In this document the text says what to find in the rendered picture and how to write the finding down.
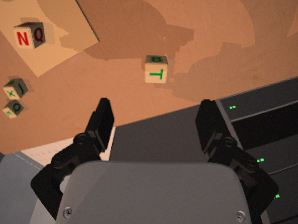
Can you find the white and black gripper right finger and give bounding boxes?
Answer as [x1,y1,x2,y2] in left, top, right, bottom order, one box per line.
[195,99,279,224]

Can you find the light tan flat mat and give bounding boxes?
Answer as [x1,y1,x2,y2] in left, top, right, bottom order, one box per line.
[0,0,100,77]

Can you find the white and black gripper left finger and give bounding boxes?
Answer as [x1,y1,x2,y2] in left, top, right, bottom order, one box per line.
[30,98,115,221]

